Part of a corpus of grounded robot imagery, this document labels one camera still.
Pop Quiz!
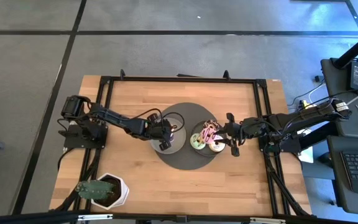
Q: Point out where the black diagonal pole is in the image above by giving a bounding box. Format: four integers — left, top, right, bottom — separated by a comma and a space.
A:
333, 26, 358, 70

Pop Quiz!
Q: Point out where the large pink chocolate-drizzled donut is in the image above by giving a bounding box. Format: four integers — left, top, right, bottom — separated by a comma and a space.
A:
200, 126, 219, 144

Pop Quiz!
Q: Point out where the grey woven round placemat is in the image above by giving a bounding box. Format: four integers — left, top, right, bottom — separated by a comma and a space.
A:
155, 102, 226, 171

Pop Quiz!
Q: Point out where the grey round plate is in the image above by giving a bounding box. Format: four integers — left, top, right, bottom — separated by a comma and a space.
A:
150, 117, 187, 155
191, 119, 227, 157

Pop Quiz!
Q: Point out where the grey side desk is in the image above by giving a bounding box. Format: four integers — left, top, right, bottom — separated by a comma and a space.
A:
320, 57, 358, 216

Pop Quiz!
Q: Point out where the large white blue-drizzled donut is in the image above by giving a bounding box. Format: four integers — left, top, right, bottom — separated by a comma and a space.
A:
208, 141, 226, 153

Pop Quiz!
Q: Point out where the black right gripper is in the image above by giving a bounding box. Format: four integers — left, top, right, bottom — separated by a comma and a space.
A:
213, 113, 262, 157

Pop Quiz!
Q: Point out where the green cactus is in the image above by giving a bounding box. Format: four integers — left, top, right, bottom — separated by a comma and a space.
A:
75, 179, 117, 201

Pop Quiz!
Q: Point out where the white angular plant pot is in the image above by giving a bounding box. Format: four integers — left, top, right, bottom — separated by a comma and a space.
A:
91, 172, 130, 210

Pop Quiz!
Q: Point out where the large chocolate pink-drizzled donut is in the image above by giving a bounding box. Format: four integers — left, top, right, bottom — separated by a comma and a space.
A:
203, 119, 221, 130

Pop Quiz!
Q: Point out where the black table frame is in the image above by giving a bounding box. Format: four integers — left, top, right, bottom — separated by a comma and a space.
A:
0, 68, 358, 224

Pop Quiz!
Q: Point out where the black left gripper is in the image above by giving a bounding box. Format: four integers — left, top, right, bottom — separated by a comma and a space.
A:
146, 113, 175, 152

